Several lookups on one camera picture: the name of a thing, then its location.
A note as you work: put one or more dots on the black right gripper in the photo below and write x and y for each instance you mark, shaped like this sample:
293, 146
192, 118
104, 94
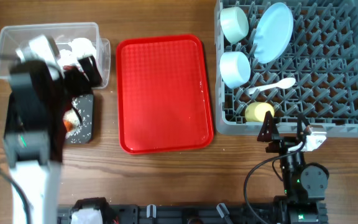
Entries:
284, 143

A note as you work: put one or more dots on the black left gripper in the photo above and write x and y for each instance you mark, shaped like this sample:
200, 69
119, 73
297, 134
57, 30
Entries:
81, 76

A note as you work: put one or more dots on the yellow plastic cup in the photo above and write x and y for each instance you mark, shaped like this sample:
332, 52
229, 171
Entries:
256, 111

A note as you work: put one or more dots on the pile of white rice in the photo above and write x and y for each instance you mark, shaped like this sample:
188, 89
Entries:
76, 121

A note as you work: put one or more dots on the white plastic spoon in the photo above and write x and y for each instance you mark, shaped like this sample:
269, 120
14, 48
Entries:
283, 84

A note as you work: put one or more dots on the orange carrot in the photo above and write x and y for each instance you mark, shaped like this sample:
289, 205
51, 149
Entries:
68, 125

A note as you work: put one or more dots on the light blue bowl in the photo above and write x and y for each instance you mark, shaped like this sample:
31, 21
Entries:
234, 68

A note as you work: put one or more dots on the light blue plate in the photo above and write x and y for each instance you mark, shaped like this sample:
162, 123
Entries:
273, 33

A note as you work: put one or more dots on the mint green bowl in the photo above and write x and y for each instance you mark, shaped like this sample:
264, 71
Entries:
234, 24

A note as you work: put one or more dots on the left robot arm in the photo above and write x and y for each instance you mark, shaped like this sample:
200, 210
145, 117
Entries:
40, 113

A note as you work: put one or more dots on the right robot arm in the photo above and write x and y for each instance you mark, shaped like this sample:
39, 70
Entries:
304, 183

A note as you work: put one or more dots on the black food waste tray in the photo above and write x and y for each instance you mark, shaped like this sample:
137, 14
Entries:
84, 118

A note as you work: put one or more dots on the clear plastic waste bin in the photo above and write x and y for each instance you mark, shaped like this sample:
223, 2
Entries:
12, 36

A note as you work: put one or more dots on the grey dishwasher rack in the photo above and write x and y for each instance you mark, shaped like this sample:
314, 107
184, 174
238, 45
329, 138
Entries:
322, 56

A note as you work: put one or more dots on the large crumpled white tissue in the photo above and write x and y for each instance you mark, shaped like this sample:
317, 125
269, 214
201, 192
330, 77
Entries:
80, 48

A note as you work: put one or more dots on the red serving tray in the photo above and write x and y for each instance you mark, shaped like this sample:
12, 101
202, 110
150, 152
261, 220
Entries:
162, 95

